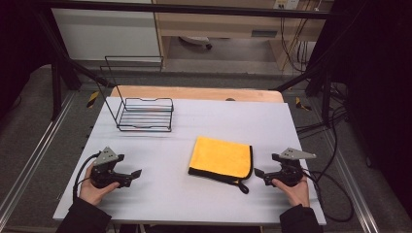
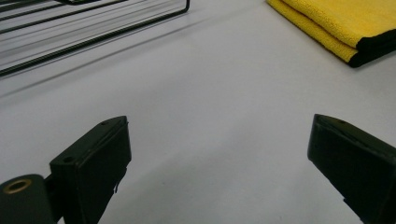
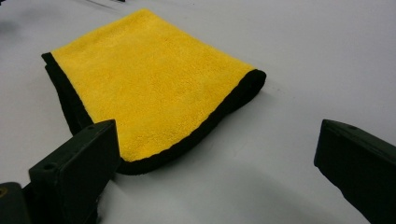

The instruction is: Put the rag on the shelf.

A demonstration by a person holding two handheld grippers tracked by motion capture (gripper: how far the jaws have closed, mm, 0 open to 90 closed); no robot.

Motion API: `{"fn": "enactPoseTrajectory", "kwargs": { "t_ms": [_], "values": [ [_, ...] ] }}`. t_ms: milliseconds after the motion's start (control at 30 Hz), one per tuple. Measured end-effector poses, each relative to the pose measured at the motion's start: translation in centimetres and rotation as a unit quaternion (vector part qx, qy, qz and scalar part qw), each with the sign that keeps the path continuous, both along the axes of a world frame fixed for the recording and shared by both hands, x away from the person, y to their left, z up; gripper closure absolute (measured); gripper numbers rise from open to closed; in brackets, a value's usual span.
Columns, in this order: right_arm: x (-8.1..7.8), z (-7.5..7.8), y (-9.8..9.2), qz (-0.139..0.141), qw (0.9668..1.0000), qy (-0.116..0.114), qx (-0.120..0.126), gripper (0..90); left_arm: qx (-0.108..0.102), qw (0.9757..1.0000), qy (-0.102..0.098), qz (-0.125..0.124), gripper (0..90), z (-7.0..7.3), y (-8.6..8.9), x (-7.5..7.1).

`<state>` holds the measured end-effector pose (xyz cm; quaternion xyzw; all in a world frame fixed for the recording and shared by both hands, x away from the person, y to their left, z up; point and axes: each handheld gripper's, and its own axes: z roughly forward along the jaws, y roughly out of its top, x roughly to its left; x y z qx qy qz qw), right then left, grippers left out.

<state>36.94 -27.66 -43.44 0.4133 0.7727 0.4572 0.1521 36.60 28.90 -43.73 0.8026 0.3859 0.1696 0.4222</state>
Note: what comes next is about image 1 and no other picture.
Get black metal stand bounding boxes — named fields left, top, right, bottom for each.
left=32, top=6, right=117, bottom=122
left=273, top=48, right=334, bottom=129

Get person's right hand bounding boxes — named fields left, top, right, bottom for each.
left=271, top=174, right=311, bottom=209

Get white wall socket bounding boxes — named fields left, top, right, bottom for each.
left=272, top=0, right=301, bottom=11

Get black metal frame bar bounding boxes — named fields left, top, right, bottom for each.
left=32, top=0, right=338, bottom=20

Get bundle of hanging cables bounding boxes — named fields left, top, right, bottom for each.
left=279, top=0, right=325, bottom=74

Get black wire rack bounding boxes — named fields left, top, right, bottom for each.
left=99, top=55, right=175, bottom=133

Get aluminium floor rail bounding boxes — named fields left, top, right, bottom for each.
left=0, top=91, right=78, bottom=222
left=320, top=129, right=381, bottom=233

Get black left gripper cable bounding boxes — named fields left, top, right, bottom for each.
left=72, top=152, right=102, bottom=201

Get chair base with caster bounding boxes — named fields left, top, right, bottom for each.
left=178, top=35, right=214, bottom=51

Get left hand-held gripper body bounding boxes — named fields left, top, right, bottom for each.
left=89, top=147, right=126, bottom=189

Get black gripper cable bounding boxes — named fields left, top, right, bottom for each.
left=72, top=152, right=102, bottom=201
left=301, top=167, right=356, bottom=223

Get light wooden desk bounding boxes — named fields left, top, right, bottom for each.
left=151, top=0, right=335, bottom=72

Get person's left hand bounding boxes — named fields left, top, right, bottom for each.
left=78, top=161, right=120, bottom=207

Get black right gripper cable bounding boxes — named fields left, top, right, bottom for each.
left=301, top=167, right=356, bottom=223

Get black yellow striped tape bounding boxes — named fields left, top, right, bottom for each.
left=294, top=96, right=313, bottom=112
left=86, top=90, right=100, bottom=109

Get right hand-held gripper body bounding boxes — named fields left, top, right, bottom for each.
left=271, top=147, right=318, bottom=188

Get yellow cloth with black edge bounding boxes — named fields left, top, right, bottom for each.
left=188, top=135, right=255, bottom=195

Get black floor cables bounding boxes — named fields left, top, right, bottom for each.
left=294, top=82, right=354, bottom=183

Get wooden table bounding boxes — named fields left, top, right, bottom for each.
left=110, top=84, right=286, bottom=104

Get white cabinet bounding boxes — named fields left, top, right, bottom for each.
left=51, top=0, right=161, bottom=62

